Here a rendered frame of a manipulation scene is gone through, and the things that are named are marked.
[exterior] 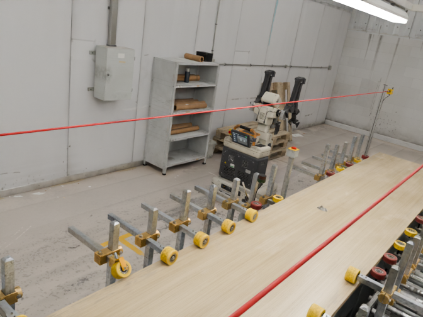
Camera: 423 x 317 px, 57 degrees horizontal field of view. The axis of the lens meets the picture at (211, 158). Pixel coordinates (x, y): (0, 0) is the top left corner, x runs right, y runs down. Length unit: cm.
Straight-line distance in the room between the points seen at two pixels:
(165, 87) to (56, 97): 140
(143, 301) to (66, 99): 327
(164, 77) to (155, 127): 72
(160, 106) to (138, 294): 374
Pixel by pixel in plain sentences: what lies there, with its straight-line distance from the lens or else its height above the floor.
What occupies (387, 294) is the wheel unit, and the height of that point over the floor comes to 97.
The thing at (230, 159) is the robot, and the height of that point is 56.
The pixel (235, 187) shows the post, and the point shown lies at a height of 106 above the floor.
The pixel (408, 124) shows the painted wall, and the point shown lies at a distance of 1030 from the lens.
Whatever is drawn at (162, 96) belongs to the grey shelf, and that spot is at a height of 107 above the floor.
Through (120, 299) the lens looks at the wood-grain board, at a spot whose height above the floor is 90.
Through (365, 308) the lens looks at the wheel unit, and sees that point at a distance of 172.
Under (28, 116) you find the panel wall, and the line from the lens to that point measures 456.
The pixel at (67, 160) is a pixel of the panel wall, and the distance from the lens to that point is 497.
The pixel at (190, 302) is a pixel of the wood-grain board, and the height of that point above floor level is 90.
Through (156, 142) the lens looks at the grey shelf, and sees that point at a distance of 545.
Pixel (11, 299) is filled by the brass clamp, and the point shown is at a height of 95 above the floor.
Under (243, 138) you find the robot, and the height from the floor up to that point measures 89.
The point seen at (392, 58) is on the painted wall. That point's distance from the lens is 1036.
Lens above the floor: 207
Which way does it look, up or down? 19 degrees down
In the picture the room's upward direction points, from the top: 9 degrees clockwise
